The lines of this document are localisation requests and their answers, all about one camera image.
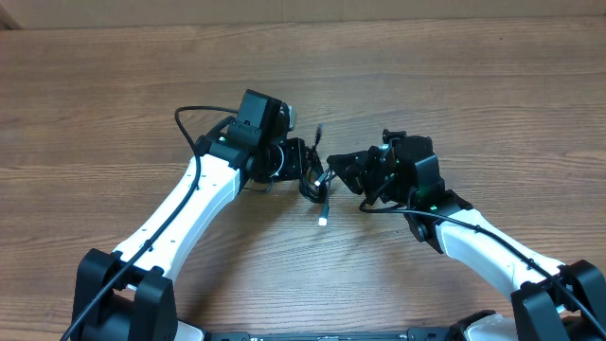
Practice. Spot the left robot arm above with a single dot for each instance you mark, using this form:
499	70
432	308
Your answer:
128	294

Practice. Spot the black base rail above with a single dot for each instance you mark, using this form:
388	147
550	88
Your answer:
322	336

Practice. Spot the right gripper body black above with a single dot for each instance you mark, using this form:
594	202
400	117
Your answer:
383	180

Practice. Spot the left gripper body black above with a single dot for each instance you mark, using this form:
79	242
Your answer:
294	164

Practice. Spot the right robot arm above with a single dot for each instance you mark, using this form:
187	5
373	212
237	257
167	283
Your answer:
550	300

